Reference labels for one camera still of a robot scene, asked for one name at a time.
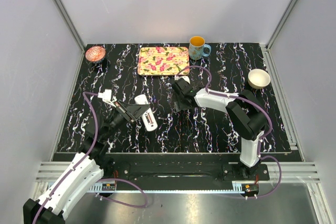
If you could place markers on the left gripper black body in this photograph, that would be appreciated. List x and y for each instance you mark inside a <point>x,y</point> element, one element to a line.
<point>119,117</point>

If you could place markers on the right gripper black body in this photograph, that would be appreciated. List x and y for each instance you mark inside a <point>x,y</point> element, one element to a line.
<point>179,104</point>

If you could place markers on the white remote control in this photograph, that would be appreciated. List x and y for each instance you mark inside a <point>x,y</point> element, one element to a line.
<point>141,99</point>

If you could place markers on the red orange battery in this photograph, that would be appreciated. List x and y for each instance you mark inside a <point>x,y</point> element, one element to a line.
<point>149,118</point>

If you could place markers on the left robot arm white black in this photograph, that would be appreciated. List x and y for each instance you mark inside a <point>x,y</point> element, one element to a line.
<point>86,168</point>

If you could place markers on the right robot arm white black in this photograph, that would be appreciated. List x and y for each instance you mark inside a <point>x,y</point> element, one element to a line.
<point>250,121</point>

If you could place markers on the floral yellow tray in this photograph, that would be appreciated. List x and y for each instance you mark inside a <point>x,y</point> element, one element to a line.
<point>162,61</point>

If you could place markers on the blue mug yellow inside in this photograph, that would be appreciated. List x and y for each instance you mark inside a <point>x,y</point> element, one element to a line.
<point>198,48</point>

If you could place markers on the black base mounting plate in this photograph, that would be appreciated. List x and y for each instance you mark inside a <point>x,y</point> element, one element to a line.
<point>232,171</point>

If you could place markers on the red patterned bowl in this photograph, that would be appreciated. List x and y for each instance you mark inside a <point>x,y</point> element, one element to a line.
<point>95,54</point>

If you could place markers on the cream white bowl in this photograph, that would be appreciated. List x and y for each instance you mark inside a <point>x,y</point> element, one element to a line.
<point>258,78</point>

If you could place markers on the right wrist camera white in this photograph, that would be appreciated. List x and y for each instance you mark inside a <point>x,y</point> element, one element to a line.
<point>185,78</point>

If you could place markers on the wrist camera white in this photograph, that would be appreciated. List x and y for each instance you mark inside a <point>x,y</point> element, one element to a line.
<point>185,78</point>
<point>106,97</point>

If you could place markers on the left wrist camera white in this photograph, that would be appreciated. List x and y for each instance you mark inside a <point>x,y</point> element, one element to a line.
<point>106,97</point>

